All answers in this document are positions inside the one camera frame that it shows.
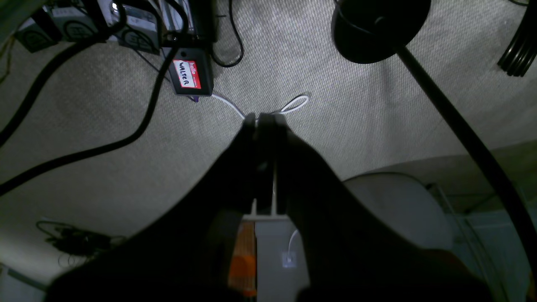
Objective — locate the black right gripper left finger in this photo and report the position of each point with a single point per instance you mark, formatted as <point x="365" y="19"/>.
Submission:
<point x="185" y="255"/>

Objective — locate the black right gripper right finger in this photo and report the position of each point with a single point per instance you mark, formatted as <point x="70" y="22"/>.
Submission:
<point x="351" y="255"/>

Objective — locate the yellow orange T-shirt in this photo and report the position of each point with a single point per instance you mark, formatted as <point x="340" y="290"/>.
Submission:
<point x="243" y="269"/>

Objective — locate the grey round chair seat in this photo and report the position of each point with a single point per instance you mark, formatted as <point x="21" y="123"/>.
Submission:
<point x="404" y="204"/>

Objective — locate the black pole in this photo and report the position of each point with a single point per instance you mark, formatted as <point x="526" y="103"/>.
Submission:
<point x="485" y="161"/>

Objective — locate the black box with name sticker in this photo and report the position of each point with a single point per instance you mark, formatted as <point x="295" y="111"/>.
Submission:
<point x="191" y="73"/>

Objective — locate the black round lamp base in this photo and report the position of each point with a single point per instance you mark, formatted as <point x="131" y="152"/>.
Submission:
<point x="364" y="31"/>

